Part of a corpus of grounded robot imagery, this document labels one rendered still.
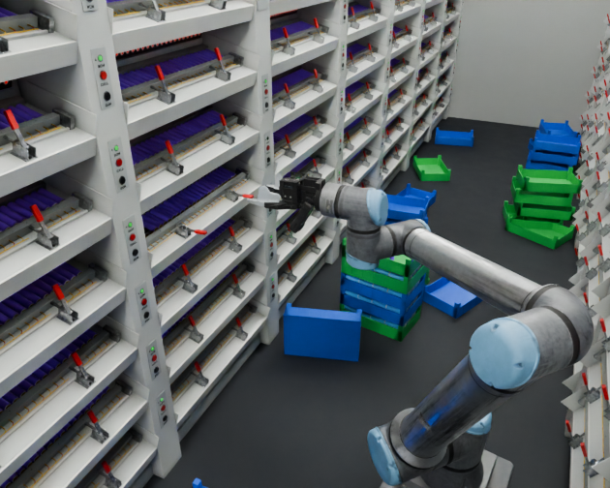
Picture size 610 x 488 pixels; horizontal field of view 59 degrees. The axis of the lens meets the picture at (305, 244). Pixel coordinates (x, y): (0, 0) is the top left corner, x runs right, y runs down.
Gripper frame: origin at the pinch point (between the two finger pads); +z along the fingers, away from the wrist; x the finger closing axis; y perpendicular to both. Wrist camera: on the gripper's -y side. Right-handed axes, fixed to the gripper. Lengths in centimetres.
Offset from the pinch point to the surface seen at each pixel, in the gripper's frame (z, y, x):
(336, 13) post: 16, 37, -100
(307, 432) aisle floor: -14, -84, 5
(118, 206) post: 15.6, 10.2, 37.3
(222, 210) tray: 17.5, -10.4, -6.1
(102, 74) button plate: 14, 40, 36
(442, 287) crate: -37, -85, -102
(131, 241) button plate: 15.7, 0.1, 35.6
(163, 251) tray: 18.3, -10.1, 22.5
